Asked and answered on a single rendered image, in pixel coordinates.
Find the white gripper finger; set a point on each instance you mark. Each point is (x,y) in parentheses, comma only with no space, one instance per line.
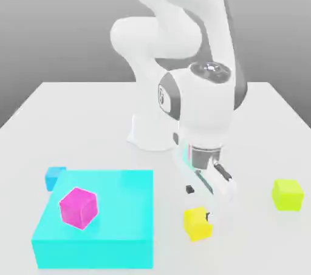
(208,216)
(189,189)

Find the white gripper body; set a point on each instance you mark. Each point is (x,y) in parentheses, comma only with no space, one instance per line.
(192,177)

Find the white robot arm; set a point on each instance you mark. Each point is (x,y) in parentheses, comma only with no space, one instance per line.
(194,100)

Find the small yellow cube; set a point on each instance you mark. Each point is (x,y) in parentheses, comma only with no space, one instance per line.
(195,225)

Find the small lime green cube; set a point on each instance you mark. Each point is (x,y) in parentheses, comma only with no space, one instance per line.
(286,194)

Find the small magenta cube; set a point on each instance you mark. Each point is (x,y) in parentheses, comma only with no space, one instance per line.
(77,208)

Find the small blue cube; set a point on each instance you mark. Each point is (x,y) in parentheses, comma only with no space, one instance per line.
(52,177)

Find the large cyan box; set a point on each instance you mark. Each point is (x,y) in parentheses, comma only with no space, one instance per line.
(116,226)

